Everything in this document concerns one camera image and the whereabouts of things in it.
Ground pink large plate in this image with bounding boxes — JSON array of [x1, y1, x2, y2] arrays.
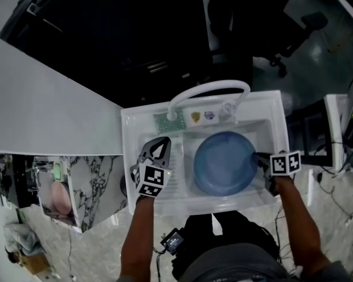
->
[[51, 180, 74, 216]]

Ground white plastic sink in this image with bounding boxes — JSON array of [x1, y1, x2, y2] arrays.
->
[[120, 89, 291, 217]]

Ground dark grey metal stool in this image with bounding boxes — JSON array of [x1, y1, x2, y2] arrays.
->
[[285, 98, 334, 167]]

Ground marble patterned cabinet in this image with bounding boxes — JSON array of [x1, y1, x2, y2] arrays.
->
[[32, 154, 129, 234]]

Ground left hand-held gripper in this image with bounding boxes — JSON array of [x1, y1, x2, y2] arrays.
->
[[130, 136, 173, 198]]

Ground person's black trousers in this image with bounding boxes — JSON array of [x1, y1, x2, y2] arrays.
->
[[171, 210, 279, 281]]

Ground blue large plate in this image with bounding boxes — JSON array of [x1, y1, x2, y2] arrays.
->
[[193, 130, 258, 197]]

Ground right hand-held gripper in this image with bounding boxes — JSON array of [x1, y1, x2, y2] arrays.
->
[[252, 150, 301, 198]]

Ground cardboard box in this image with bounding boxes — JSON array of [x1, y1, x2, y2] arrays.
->
[[7, 250, 53, 276]]

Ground green scrub sponge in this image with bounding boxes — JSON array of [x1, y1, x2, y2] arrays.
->
[[152, 108, 186, 135]]

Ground person's left forearm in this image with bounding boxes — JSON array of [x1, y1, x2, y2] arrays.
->
[[119, 194, 156, 282]]

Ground black device with screen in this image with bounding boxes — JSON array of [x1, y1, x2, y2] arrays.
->
[[159, 227, 185, 256]]

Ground black office chair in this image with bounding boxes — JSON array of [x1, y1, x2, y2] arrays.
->
[[207, 0, 330, 78]]

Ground white curved faucet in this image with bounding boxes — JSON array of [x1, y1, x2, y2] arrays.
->
[[167, 80, 251, 125]]

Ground grey cloth pile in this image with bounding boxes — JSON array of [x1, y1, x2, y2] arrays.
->
[[2, 223, 47, 259]]

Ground green plastic holder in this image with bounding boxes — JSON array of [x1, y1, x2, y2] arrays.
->
[[53, 162, 63, 182]]

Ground person's grey t-shirt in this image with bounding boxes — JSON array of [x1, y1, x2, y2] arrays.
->
[[117, 242, 353, 282]]

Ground black equipment case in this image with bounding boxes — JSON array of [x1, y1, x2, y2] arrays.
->
[[0, 0, 213, 106]]

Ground person's right forearm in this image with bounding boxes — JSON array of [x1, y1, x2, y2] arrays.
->
[[273, 174, 332, 276]]

